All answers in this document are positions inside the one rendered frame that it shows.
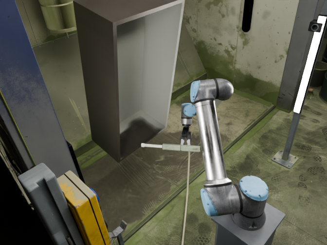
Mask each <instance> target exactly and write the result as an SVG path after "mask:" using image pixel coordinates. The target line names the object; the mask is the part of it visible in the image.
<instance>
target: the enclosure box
mask: <svg viewBox="0 0 327 245"><path fill-rule="evenodd" d="M184 3H185V0H73V6H74V14H75V21H76V28H77V35H78V42H79V49H80V56H81V64H82V71H83V78H84V85H85V92H86V99H87V106H88V114H89V120H90V128H91V138H92V140H93V141H94V142H95V143H96V144H97V145H99V146H100V147H101V148H102V149H103V150H104V151H105V152H106V153H108V154H109V155H110V156H111V157H112V158H113V159H114V160H116V161H117V162H118V163H119V162H121V161H122V160H123V159H125V158H126V157H128V156H129V155H130V154H132V153H133V152H134V151H136V150H137V149H138V148H140V147H141V144H142V143H147V142H148V141H149V140H151V139H152V138H154V137H155V136H156V135H158V134H159V133H161V132H162V131H163V130H165V129H166V128H167V122H168V115H169V109H170V102H171V95H172V88H173V81H174V74H175V67H176V61H177V54H178V47H179V39H180V33H181V26H182V16H183V10H184Z"/></svg>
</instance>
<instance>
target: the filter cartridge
mask: <svg viewBox="0 0 327 245"><path fill-rule="evenodd" d="M38 1H39V3H40V7H41V10H42V13H43V16H44V19H45V23H46V26H47V30H48V31H49V32H50V33H67V37H68V38H69V36H68V32H71V31H75V30H77V28H76V21H75V14H74V6H73V0H38Z"/></svg>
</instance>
